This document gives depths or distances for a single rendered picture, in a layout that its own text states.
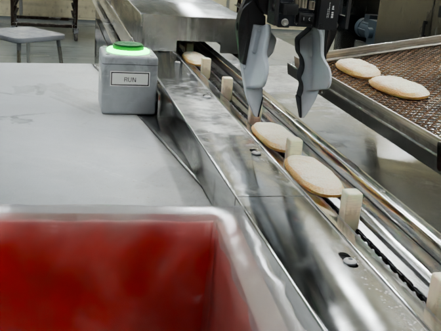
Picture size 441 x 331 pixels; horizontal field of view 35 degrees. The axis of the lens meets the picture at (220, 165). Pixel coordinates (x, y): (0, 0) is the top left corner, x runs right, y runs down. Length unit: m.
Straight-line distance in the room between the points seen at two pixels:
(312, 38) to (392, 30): 4.34
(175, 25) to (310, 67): 0.47
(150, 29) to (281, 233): 0.71
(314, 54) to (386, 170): 0.16
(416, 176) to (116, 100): 0.38
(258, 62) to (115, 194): 0.19
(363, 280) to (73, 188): 0.31
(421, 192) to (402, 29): 4.20
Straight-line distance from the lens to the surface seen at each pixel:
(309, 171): 0.61
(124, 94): 0.90
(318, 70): 0.70
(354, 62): 0.92
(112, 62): 0.89
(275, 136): 0.71
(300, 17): 0.64
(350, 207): 0.55
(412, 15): 4.80
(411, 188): 0.74
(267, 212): 0.51
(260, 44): 0.69
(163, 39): 1.15
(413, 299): 0.45
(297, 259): 0.44
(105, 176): 0.68
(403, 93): 0.78
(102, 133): 0.82
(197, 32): 1.15
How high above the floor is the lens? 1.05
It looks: 18 degrees down
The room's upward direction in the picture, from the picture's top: 5 degrees clockwise
